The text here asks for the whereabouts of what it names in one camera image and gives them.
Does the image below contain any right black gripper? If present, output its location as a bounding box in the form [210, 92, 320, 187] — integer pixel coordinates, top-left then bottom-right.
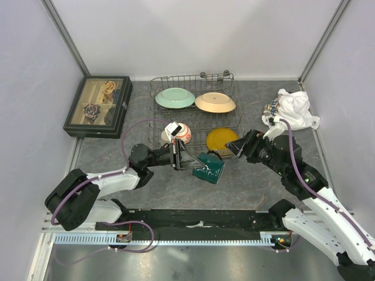
[224, 127, 287, 176]

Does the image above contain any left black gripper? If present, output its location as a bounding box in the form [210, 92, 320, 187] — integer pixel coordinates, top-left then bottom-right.
[145, 138, 205, 171]

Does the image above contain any yellow patterned plate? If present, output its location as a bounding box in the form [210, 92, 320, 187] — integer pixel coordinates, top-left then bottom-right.
[206, 128, 239, 155]

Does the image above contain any red patterned small bowl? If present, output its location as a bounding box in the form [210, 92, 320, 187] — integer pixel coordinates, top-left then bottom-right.
[176, 122, 192, 144]

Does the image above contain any dark green mug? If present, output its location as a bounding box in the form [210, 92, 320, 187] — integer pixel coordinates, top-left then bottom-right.
[192, 150, 225, 184]

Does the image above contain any beige paper cup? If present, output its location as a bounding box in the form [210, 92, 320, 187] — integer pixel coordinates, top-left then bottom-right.
[161, 131, 171, 143]

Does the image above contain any beige bird plate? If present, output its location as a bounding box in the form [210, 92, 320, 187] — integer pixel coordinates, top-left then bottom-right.
[195, 92, 236, 113]

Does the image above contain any mint green plate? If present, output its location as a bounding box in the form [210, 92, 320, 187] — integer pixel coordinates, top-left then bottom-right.
[155, 88, 196, 109]

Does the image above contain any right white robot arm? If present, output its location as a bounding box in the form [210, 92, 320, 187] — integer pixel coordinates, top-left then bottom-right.
[225, 129, 374, 280]

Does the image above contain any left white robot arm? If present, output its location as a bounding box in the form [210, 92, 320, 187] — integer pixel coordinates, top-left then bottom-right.
[45, 139, 204, 231]

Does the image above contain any crumpled white printed cloth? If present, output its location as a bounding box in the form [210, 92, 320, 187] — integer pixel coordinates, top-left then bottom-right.
[261, 88, 320, 132]

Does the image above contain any black glass-lid jewelry box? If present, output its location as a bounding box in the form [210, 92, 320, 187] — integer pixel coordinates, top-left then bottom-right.
[63, 76, 133, 139]

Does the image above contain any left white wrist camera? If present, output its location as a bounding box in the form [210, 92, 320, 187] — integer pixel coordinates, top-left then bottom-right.
[164, 121, 181, 141]

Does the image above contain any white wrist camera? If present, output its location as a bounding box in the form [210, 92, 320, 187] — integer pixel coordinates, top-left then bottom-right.
[164, 121, 181, 141]
[261, 116, 287, 140]

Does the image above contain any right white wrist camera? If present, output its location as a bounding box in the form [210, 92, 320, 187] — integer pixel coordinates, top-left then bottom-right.
[261, 116, 287, 140]

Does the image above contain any grey wire dish rack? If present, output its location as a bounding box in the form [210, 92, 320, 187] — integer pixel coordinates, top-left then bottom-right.
[149, 70, 244, 156]

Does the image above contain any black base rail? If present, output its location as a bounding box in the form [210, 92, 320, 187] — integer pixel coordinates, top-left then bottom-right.
[95, 200, 294, 244]

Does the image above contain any grey slotted cable duct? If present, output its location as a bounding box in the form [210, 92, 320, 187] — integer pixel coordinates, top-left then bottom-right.
[55, 228, 289, 246]

